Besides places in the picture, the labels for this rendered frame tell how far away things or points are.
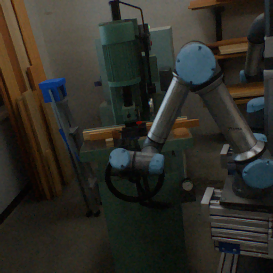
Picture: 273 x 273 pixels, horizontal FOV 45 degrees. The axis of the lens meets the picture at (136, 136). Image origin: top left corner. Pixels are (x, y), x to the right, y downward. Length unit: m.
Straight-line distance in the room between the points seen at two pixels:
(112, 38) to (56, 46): 2.66
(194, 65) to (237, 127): 0.25
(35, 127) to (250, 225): 2.19
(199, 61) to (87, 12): 3.23
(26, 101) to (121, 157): 2.00
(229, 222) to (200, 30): 2.92
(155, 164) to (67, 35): 3.25
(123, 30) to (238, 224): 1.03
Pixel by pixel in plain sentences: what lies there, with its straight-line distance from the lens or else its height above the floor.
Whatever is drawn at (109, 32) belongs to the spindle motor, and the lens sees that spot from 1.70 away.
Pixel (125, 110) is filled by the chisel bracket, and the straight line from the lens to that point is 1.79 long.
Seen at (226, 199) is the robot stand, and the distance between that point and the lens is 1.35.
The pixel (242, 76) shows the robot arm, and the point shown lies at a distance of 1.98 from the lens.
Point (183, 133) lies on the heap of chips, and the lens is 1.76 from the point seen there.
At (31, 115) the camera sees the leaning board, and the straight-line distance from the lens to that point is 3.08.
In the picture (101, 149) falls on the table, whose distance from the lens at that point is 1.75.
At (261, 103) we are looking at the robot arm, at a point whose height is 1.04.
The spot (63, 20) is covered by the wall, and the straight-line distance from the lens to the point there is 4.26.
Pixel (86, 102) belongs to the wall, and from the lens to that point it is 4.34.
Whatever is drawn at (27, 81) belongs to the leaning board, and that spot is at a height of 1.09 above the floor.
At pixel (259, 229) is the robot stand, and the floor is 0.68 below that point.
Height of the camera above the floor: 1.52
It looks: 20 degrees down
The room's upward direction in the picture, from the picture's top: 9 degrees counter-clockwise
